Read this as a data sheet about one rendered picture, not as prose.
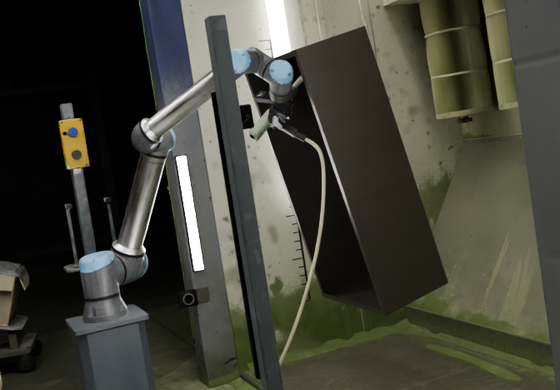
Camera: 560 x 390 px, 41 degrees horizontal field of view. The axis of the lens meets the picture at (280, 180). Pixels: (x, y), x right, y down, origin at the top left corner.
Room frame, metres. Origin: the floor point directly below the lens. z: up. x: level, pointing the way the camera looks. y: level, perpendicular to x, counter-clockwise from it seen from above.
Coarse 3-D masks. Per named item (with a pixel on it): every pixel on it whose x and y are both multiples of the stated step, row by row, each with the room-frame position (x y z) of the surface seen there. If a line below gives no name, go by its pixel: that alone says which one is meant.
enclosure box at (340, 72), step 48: (336, 48) 3.14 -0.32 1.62; (336, 96) 3.12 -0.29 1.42; (384, 96) 3.22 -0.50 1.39; (288, 144) 3.68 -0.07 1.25; (336, 144) 3.11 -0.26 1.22; (384, 144) 3.21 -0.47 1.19; (288, 192) 3.64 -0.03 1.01; (336, 192) 3.77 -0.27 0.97; (384, 192) 3.19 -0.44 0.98; (336, 240) 3.76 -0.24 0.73; (384, 240) 3.18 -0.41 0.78; (432, 240) 3.28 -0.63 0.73; (336, 288) 3.75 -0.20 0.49; (384, 288) 3.17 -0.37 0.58; (432, 288) 3.27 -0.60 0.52
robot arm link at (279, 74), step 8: (272, 64) 2.89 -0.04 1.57; (280, 64) 2.89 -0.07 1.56; (288, 64) 2.89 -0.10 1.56; (264, 72) 2.91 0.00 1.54; (272, 72) 2.87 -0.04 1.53; (280, 72) 2.87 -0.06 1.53; (288, 72) 2.87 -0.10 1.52; (272, 80) 2.89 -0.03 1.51; (280, 80) 2.87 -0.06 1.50; (288, 80) 2.89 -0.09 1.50; (272, 88) 2.93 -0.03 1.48; (280, 88) 2.91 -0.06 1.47; (288, 88) 2.93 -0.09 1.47; (280, 96) 2.95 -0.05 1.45
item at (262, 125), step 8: (296, 88) 3.25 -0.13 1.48; (264, 120) 3.15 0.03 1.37; (280, 120) 3.17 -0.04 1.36; (256, 128) 3.13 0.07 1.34; (264, 128) 3.14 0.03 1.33; (280, 128) 3.16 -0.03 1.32; (288, 128) 3.14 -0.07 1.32; (296, 128) 3.14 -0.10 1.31; (256, 136) 3.11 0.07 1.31; (296, 136) 3.13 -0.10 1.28; (304, 136) 3.12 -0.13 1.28
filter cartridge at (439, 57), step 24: (432, 0) 4.20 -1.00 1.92; (456, 0) 4.16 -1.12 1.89; (432, 24) 4.22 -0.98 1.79; (456, 24) 4.16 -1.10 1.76; (480, 24) 4.24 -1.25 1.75; (432, 48) 4.24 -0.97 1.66; (456, 48) 4.18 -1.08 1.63; (480, 48) 4.19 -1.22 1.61; (432, 72) 4.27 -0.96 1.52; (456, 72) 4.16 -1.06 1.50; (480, 72) 4.17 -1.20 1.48; (456, 96) 4.20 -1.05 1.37; (480, 96) 4.17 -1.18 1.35
